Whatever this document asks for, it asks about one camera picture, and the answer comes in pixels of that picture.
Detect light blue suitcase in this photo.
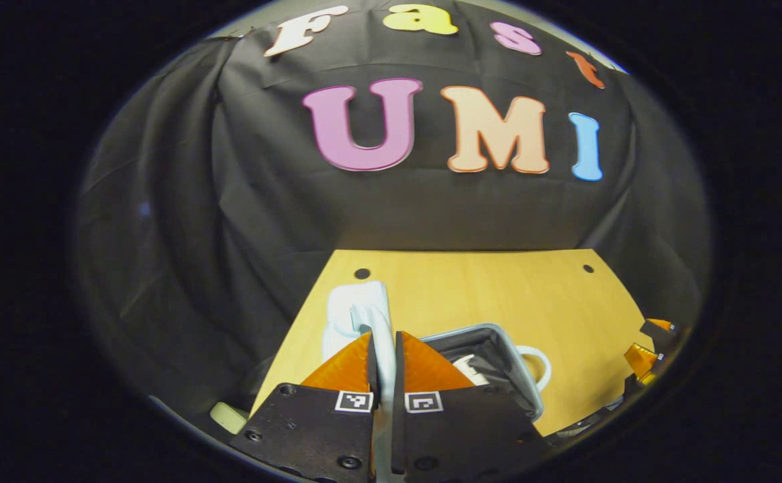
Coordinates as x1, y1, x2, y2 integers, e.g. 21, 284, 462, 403
322, 280, 554, 483

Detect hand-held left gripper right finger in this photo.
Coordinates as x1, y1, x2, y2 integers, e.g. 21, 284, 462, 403
391, 330, 547, 482

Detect white pump bottle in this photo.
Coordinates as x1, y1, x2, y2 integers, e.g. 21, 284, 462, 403
453, 354, 493, 387

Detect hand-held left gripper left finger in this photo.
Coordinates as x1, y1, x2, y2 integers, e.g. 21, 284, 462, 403
228, 326, 382, 483

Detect pale green object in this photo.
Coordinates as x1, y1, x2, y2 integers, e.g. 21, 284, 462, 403
209, 401, 251, 435

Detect black backdrop cloth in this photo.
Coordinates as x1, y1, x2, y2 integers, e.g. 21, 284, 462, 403
74, 0, 711, 430

